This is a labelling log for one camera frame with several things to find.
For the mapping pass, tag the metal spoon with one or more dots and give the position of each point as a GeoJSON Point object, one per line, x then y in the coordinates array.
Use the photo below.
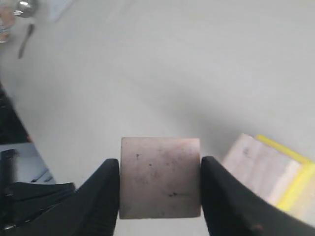
{"type": "Point", "coordinates": [29, 33]}

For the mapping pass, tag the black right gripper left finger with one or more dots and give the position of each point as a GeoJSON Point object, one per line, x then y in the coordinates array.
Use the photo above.
{"type": "Point", "coordinates": [92, 210]}

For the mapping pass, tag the yellow painted cube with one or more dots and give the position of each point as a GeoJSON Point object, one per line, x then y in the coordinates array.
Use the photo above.
{"type": "Point", "coordinates": [298, 198]}

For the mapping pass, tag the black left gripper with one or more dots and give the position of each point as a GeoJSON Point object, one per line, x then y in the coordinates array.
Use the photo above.
{"type": "Point", "coordinates": [21, 202]}

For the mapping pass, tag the medium plywood cube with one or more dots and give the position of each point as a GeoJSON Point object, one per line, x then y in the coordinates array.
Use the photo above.
{"type": "Point", "coordinates": [262, 169]}

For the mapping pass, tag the shiny metal object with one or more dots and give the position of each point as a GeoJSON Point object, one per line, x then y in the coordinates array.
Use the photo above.
{"type": "Point", "coordinates": [26, 8]}

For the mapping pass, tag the small wooden cube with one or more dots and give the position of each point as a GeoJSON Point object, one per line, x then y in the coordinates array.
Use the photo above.
{"type": "Point", "coordinates": [159, 178]}

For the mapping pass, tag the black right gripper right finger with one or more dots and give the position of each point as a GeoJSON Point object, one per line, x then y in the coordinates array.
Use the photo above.
{"type": "Point", "coordinates": [231, 209]}

